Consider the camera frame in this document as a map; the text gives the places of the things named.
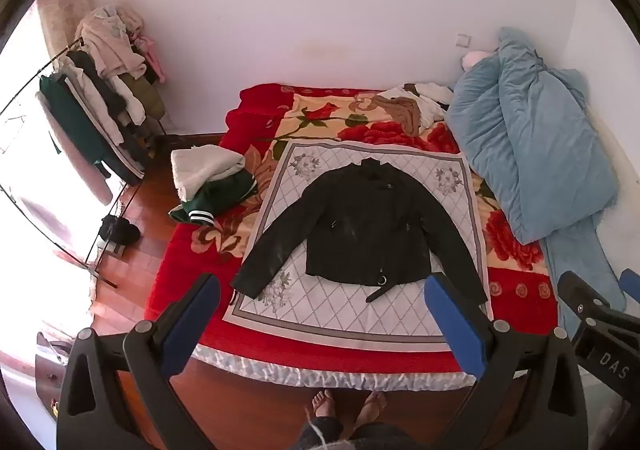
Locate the beige fleece garment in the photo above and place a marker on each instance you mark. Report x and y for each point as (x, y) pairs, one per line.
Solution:
(107, 42)

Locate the white diamond-pattern cloth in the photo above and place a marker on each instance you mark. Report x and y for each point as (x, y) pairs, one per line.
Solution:
(350, 315)

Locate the red floral blanket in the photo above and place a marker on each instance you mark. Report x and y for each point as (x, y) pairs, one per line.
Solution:
(210, 270)

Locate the crumpled white garment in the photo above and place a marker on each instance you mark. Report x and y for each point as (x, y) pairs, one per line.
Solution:
(430, 97)

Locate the green jacket with striped cuffs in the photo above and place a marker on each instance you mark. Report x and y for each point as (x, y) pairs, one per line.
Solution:
(220, 195)

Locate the pink plush toy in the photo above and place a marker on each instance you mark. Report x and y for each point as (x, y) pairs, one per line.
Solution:
(152, 57)

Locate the black shoes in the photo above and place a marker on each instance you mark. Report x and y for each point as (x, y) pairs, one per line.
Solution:
(117, 231)

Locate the pale pink pillow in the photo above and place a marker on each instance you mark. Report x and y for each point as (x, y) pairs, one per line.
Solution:
(472, 60)

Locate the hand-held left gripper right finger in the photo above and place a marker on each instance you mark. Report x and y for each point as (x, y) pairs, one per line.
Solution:
(455, 325)

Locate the black metal clothes rack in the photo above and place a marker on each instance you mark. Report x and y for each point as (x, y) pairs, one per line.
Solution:
(97, 260)

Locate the person's foot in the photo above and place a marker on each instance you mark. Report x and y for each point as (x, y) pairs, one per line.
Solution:
(322, 405)
(371, 410)

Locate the pink curtain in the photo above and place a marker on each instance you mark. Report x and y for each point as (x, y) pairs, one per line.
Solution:
(60, 5)

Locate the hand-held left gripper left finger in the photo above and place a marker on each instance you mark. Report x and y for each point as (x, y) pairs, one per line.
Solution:
(192, 325)

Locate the light blue duvet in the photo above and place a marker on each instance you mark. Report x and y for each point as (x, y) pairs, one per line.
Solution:
(525, 140)

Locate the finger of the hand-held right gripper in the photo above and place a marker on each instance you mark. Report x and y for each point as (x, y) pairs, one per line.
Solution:
(582, 292)
(631, 286)

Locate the person's right foot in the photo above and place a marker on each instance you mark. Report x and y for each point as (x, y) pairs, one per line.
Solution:
(371, 410)

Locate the person's left foot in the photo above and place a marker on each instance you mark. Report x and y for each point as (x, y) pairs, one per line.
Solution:
(322, 405)

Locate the dark green hanging garment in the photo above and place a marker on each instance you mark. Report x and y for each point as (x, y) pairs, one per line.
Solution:
(70, 120)

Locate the folded white garment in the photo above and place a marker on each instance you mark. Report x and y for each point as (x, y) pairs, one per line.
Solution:
(200, 170)

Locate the brown garment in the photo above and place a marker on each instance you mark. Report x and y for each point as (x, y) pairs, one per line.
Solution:
(400, 112)

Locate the white wall switch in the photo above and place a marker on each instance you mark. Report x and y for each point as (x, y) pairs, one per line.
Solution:
(464, 41)

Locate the black jacket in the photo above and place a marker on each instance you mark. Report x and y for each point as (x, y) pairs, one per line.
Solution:
(365, 220)

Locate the person's legs in grey pants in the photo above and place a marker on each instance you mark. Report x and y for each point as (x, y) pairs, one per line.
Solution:
(360, 437)

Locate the white hanging garment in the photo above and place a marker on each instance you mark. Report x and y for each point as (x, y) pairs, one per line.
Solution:
(95, 95)

